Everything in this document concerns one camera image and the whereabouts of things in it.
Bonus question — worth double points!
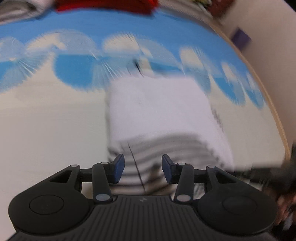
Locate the black white striped garment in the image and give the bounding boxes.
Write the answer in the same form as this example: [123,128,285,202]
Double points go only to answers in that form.
[106,76,234,195]

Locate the person right hand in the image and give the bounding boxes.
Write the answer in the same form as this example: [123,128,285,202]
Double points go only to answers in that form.
[275,192,295,231]

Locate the red folded knit sweater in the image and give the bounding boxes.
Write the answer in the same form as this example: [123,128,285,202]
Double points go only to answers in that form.
[55,0,159,15]

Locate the dark red bag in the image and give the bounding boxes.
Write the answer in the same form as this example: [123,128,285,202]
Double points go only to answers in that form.
[207,0,235,18]

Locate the cream folded blanket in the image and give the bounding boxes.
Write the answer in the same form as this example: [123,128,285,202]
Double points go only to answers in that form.
[1,0,55,25]

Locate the purple wall box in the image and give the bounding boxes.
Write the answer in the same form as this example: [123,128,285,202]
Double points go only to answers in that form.
[231,28,251,51]

